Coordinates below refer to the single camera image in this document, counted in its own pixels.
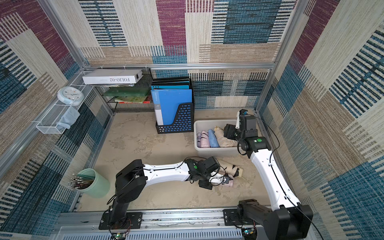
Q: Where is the beige umbrella front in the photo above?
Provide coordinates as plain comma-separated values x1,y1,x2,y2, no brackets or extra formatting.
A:
214,127,237,148

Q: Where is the beige umbrella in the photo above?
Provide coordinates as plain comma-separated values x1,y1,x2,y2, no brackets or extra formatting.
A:
214,127,237,148
218,160,244,177

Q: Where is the pale pink small umbrella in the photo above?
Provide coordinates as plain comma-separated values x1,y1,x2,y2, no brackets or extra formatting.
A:
200,131,211,148

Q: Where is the blue umbrella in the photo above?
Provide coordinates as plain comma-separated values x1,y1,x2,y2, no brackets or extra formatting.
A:
208,129,220,148

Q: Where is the purple umbrella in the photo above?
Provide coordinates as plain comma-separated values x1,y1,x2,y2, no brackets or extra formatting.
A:
197,132,202,148

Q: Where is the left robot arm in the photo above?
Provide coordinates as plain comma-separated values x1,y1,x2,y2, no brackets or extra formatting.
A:
108,157,230,228

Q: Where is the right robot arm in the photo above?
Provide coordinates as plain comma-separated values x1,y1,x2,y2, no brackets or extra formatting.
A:
224,110,313,240

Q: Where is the grey plastic storage box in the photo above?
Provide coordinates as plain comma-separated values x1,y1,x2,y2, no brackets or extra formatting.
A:
194,119,239,158

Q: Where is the white folio box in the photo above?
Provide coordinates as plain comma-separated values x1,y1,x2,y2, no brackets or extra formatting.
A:
83,69,143,85

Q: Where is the black mesh file holder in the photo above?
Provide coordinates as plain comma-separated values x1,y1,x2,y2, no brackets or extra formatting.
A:
151,77,194,134

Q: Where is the blue clip file folder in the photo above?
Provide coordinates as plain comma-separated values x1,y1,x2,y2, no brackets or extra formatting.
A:
151,89,193,126

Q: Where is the red book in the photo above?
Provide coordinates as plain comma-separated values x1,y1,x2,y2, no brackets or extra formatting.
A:
114,96,152,104

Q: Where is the teal file folder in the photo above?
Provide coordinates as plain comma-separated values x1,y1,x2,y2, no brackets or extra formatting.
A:
151,85,190,90

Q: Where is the mint green pen cup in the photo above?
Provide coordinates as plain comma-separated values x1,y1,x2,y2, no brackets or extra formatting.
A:
68,169,111,199

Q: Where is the light blue cloth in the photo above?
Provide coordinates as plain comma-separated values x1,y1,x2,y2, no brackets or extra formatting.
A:
57,107,80,131

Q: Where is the white round clock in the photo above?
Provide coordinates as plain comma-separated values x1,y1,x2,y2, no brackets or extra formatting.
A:
57,87,85,107

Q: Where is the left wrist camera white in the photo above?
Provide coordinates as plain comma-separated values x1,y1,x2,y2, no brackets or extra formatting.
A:
209,176,231,187

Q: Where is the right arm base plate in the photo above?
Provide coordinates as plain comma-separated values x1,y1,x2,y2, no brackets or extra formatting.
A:
223,209,259,227

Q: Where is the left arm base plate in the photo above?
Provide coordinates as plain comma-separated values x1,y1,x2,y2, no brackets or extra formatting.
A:
99,211,143,230

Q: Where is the black wire shelf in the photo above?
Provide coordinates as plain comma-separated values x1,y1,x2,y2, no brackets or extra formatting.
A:
95,73,154,114

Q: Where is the white wire basket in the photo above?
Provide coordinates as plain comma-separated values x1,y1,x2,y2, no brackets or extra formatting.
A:
36,84,93,135

